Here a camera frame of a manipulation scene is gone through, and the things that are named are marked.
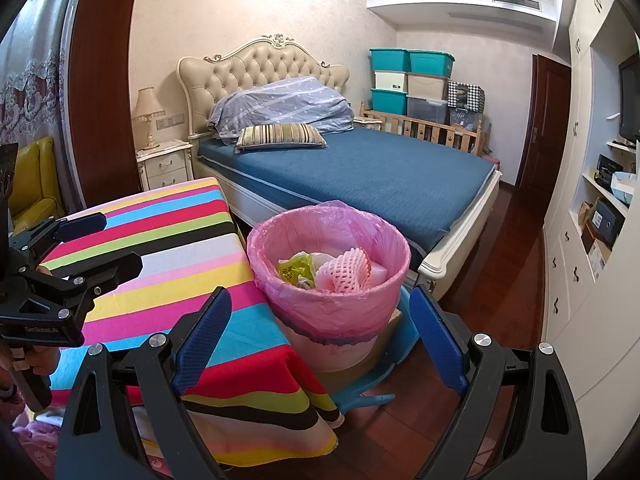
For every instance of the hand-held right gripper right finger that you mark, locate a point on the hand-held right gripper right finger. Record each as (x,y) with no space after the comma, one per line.
(440,340)

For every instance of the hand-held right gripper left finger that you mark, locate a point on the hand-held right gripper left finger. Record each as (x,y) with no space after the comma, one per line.
(202,345)

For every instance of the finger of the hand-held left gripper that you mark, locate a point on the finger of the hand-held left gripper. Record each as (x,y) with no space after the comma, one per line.
(110,270)
(80,225)

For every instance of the white foam sheet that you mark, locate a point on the white foam sheet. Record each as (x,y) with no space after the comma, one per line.
(377,274)

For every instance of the pink plastic bag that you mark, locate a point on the pink plastic bag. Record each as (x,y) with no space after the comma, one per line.
(325,320)

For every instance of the pink foam fruit net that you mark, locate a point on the pink foam fruit net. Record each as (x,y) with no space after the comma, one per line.
(345,270)

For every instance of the green wrapper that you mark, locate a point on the green wrapper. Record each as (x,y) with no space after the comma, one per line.
(295,270)

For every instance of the person's left hand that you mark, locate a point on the person's left hand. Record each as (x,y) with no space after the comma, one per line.
(42,361)

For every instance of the yellow leather armchair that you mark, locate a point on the yellow leather armchair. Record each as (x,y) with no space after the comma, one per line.
(35,175)

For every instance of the blue plastic stool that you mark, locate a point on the blue plastic stool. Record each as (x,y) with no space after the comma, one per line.
(370,390)

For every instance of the rainbow striped tablecloth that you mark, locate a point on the rainbow striped tablecloth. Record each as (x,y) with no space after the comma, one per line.
(200,240)

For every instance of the cream nightstand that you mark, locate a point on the cream nightstand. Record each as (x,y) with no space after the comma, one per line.
(165,165)

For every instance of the pink clothing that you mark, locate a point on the pink clothing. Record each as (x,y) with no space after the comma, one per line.
(35,435)

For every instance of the table lamp with beige shade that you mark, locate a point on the table lamp with beige shade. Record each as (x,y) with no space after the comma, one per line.
(146,105)

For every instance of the lace curtain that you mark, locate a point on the lace curtain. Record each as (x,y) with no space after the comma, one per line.
(35,85)

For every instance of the white built-in cabinet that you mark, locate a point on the white built-in cabinet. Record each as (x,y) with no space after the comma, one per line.
(565,260)

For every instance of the bed with blue sheet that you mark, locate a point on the bed with blue sheet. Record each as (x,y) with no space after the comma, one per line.
(375,170)

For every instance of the dark grey safe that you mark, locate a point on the dark grey safe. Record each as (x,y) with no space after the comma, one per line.
(607,220)

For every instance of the striped pillow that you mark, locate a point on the striped pillow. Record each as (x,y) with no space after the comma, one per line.
(280,136)

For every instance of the clear grey storage box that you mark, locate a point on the clear grey storage box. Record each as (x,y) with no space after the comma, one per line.
(426,110)

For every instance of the lilac dotted duvet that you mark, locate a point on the lilac dotted duvet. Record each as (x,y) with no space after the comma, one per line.
(280,102)

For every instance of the black box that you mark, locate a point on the black box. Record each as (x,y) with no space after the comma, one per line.
(607,170)

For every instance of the light blue box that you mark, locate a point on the light blue box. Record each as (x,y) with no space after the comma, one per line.
(624,187)

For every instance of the beige tufted headboard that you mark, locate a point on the beige tufted headboard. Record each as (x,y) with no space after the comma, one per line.
(260,67)

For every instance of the dark wooden door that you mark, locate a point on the dark wooden door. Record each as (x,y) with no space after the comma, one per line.
(542,120)

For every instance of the teal plastic storage box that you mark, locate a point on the teal plastic storage box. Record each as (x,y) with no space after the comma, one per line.
(389,101)
(431,62)
(390,60)

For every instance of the black white checkered bag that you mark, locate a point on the black white checkered bag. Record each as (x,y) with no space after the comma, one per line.
(465,95)

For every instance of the beige plastic storage box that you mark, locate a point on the beige plastic storage box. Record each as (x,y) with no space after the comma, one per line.
(426,86)

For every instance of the white plastic storage box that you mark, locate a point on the white plastic storage box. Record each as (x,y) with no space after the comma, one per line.
(391,81)

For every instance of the black television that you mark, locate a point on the black television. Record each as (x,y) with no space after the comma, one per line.
(631,100)

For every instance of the wall switch panel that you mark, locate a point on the wall switch panel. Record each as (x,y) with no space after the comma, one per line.
(170,121)

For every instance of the brown wooden door frame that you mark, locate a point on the brown wooden door frame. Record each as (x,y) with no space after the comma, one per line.
(100,85)

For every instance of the wooden crib rail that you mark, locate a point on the wooden crib rail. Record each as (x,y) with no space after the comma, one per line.
(425,132)

